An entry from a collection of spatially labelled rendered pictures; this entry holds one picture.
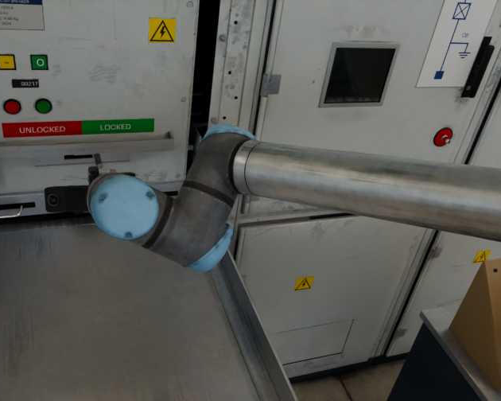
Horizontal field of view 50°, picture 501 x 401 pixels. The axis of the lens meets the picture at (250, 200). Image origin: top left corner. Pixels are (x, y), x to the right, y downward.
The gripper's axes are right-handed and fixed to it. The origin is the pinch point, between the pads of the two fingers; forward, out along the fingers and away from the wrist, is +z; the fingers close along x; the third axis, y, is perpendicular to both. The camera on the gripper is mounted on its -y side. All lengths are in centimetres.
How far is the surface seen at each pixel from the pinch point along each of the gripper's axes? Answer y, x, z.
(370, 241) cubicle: 83, -25, 23
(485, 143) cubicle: 111, 4, 7
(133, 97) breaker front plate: 11.2, 18.9, 6.8
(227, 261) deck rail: 27.3, -17.8, -4.2
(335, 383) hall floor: 87, -86, 55
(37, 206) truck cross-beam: -10.8, -4.7, 19.1
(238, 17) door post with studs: 31.8, 33.8, -6.7
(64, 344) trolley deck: -7.8, -27.4, -12.2
